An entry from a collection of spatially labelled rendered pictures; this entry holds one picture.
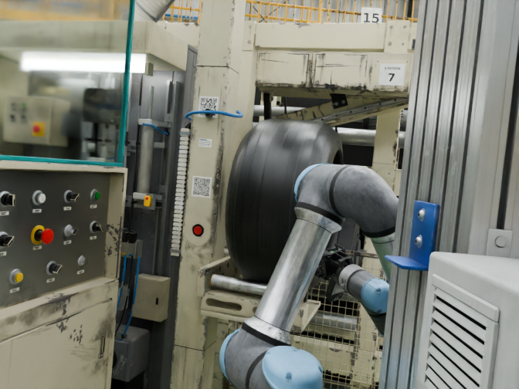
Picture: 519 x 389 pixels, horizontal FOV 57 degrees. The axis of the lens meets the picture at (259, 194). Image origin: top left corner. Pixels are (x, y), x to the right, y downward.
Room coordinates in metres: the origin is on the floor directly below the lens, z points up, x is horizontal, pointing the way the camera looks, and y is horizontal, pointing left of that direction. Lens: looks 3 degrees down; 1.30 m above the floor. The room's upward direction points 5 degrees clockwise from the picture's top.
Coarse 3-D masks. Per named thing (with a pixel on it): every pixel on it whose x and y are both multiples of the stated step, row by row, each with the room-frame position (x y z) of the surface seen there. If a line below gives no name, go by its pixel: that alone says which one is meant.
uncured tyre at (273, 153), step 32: (256, 128) 1.61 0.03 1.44; (288, 128) 1.59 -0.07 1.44; (320, 128) 1.59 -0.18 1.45; (256, 160) 1.50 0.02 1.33; (288, 160) 1.48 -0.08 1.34; (320, 160) 1.49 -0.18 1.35; (256, 192) 1.47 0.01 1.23; (288, 192) 1.44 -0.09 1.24; (256, 224) 1.47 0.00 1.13; (288, 224) 1.44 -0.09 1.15; (256, 256) 1.51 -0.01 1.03
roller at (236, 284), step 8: (216, 280) 1.64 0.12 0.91; (224, 280) 1.64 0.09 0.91; (232, 280) 1.63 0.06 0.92; (240, 280) 1.63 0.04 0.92; (248, 280) 1.62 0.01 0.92; (224, 288) 1.64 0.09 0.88; (232, 288) 1.63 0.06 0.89; (240, 288) 1.62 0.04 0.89; (248, 288) 1.61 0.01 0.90; (256, 288) 1.60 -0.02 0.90; (264, 288) 1.59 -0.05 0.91
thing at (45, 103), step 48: (0, 0) 1.09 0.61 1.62; (48, 0) 1.23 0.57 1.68; (96, 0) 1.41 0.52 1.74; (0, 48) 1.10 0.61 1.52; (48, 48) 1.24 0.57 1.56; (96, 48) 1.42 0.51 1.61; (0, 96) 1.10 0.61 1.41; (48, 96) 1.25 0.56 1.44; (96, 96) 1.44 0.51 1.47; (0, 144) 1.11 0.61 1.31; (48, 144) 1.26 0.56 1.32; (96, 144) 1.45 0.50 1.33
